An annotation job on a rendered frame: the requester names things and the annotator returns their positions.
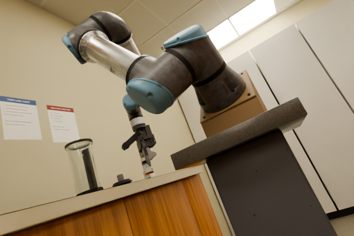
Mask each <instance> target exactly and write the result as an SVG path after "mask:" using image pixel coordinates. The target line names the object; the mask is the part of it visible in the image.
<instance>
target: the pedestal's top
mask: <svg viewBox="0 0 354 236"><path fill-rule="evenodd" d="M307 114H308V113H307V111H306V110H305V108H304V107H303V105H302V103H301V102H300V100H299V98H298V97H296V98H294V99H292V100H289V101H287V102H285V103H283V104H281V105H278V106H276V107H274V108H272V109H270V110H268V111H265V112H263V113H261V114H259V115H257V116H254V117H252V118H250V119H248V120H246V121H244V122H241V123H239V124H237V125H235V126H233V127H230V128H228V129H226V130H224V131H222V132H220V133H217V134H215V135H213V136H211V137H209V138H207V139H204V140H202V141H200V142H198V143H196V144H193V145H191V146H189V147H186V148H185V149H182V150H180V151H178V152H176V153H173V154H171V155H170V157H171V159H172V162H173V165H174V168H175V170H180V169H186V168H190V167H194V166H198V165H203V164H206V160H207V159H209V158H212V157H214V156H216V155H219V154H221V153H223V152H226V151H228V150H230V149H233V148H236V147H237V146H240V145H243V144H245V143H247V142H250V141H252V140H254V139H257V138H259V137H261V136H264V135H266V134H268V133H271V132H273V131H275V130H281V131H282V133H285V132H288V131H291V130H293V129H295V128H298V127H300V126H301V124H302V123H303V121H304V120H305V118H306V116H307Z"/></svg>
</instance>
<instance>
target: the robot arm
mask: <svg viewBox="0 0 354 236"><path fill-rule="evenodd" d="M131 37H132V32H131V30H130V28H129V27H128V25H127V23H126V22H125V21H124V20H122V19H121V18H120V17H118V16H117V15H115V14H113V13H110V12H96V13H94V14H92V15H91V16H90V17H88V18H87V19H86V20H84V21H83V22H82V23H80V24H78V26H76V27H75V28H73V29H72V30H70V31H69V32H67V33H66V34H65V35H64V36H63V37H62V42H63V43H64V44H65V46H66V47H67V48H68V49H69V50H70V52H71V53H72V54H73V55H74V57H75V58H76V59H77V60H78V61H79V63H80V64H85V63H87V62H89V63H98V64H100V65H101V66H102V67H104V68H105V69H107V70H108V71H110V72H112V73H113V74H115V75H116V76H118V77H119V78H121V79H122V80H124V81H125V83H126V91H127V94H126V95H125V96H124V97H123V100H122V102H123V106H124V108H125V110H126V112H127V115H128V117H129V121H130V124H131V128H132V130H133V132H135V133H134V134H133V135H132V136H131V137H130V138H129V139H128V140H127V141H126V142H124V143H123V144H122V149H123V150H124V151H125V150H126V149H128V148H129V147H130V145H131V144H133V143H134V142H135V141H137V143H136V144H137V148H138V150H139V154H140V157H141V158H143V157H145V160H146V163H147V164H148V165H149V166H151V162H150V161H151V160H152V159H153V158H154V157H155V156H156V152H153V151H151V150H150V148H153V147H154V146H155V144H156V140H155V137H154V134H152V132H151V129H150V126H149V125H145V120H144V117H143V114H142V111H141V108H143V109H144V110H146V111H148V112H150V113H152V114H161V113H163V112H164V111H165V110H166V109H168V108H169V107H171V106H172V105H173V104H174V102H175V101H176V100H177V99H178V98H179V97H180V96H181V95H182V94H183V93H184V92H185V91H186V90H187V89H188V88H189V87H190V86H191V85H192V86H193V87H194V89H195V93H196V96H197V99H198V102H199V105H200V106H201V108H202V109H203V110H204V111H205V112H207V113H214V112H218V111H221V110H223V109H225V108H227V107H229V106H230V105H232V104H233V103H234V102H236V101H237V100H238V99H239V98H240V97H241V96H242V94H243V93H244V91H245V88H246V83H245V81H244V79H243V78H242V77H241V76H240V75H239V74H238V73H237V72H235V71H234V70H233V69H232V68H230V67H229V66H227V64H226V62H225V61H224V59H223V58H222V56H221V54H220V53H219V51H218V50H217V48H216V47H215V45H214V44H213V42H212V41H211V39H210V37H209V34H207V33H206V31H205V30H204V28H203V27H202V26H201V25H193V26H191V27H189V28H187V29H185V30H183V31H181V32H179V33H178V34H176V35H174V36H173V37H171V38H170V39H168V40H167V41H166V42H165V43H164V44H163V46H164V49H166V50H165V51H164V52H163V53H162V54H161V55H159V56H158V57H157V58H155V57H153V56H150V55H141V54H140V53H139V51H138V49H137V47H136V45H135V43H134V41H133V40H132V38H131ZM140 107H141V108H140Z"/></svg>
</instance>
